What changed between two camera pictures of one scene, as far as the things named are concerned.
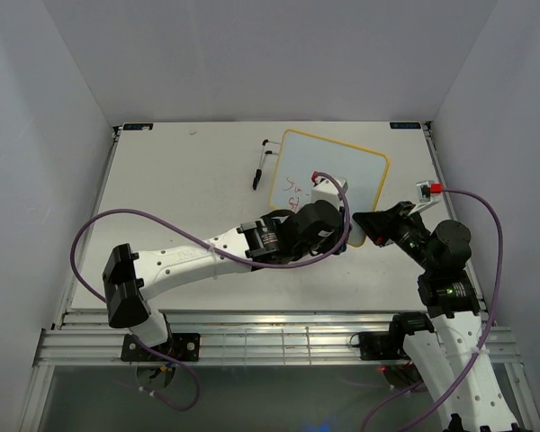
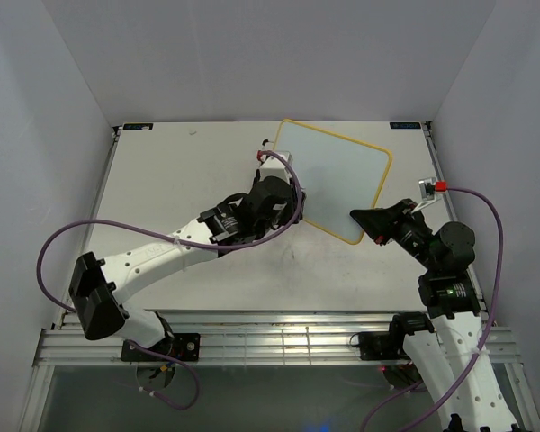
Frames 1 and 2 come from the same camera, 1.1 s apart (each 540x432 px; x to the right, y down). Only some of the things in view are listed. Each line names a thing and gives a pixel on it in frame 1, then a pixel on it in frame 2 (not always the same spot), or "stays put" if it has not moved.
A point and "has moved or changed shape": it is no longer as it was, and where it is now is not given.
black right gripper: x=381 y=226 stays put
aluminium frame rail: x=245 y=337 stays put
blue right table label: x=405 y=125 stays put
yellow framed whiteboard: x=304 y=159 has moved or changed shape
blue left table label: x=138 y=126 stays put
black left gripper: x=340 y=252 to x=292 y=206
